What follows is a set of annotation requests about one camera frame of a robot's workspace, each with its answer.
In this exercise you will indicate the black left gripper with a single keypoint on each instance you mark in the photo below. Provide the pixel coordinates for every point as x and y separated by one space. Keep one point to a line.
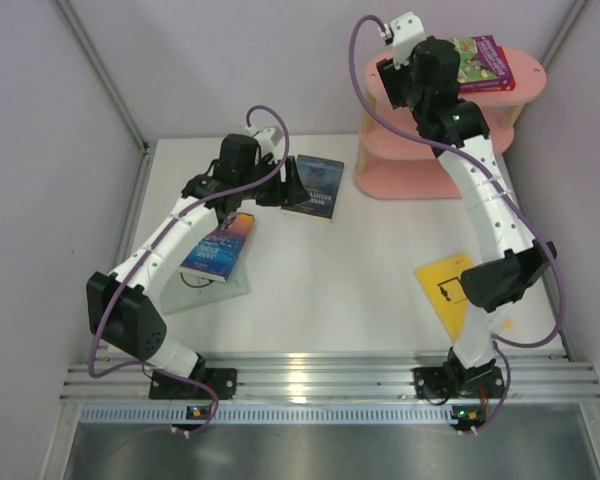
291 188

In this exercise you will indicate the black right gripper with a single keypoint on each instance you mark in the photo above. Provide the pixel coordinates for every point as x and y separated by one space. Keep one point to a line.
392 78

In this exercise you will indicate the purple 117-Storey Treehouse book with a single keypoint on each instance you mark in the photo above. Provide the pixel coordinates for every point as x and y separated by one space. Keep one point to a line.
484 45

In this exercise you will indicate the red 13-Storey Treehouse book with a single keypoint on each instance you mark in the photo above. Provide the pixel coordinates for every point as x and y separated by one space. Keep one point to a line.
477 75

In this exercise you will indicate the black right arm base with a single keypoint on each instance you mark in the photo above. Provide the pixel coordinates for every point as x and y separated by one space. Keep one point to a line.
452 380

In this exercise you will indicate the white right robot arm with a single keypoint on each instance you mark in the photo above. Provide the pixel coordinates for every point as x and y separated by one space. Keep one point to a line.
512 260

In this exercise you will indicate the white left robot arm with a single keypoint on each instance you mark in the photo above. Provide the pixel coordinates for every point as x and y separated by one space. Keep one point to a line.
122 304

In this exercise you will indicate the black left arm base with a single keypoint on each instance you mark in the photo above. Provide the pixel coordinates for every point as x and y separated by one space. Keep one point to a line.
222 381

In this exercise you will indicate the dark blue Nineteen Eighty-Four book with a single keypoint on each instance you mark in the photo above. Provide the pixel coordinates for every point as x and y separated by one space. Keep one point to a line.
321 178

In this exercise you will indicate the pink three-tier shelf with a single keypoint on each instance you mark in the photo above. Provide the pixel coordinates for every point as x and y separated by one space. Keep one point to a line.
390 167

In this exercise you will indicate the blue Jane Eyre book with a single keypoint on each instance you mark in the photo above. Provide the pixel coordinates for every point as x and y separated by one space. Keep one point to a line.
216 255

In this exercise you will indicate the grey-green flat file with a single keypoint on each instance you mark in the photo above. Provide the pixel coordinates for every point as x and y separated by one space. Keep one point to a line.
185 291

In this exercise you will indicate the yellow hangman book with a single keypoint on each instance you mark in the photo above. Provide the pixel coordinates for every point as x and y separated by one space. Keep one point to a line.
440 282

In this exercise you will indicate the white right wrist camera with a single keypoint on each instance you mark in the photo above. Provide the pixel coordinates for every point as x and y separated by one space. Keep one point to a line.
403 34

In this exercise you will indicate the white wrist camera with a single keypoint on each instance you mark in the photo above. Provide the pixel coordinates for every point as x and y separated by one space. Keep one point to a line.
268 138
403 34

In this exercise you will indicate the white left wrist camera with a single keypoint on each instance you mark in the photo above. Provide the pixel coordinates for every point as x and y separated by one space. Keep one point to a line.
268 138

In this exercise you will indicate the aluminium mounting rail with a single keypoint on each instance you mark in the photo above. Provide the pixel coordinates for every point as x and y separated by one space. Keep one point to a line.
319 378

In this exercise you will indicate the perforated grey cable duct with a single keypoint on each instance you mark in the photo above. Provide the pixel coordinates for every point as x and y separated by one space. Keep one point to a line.
256 414

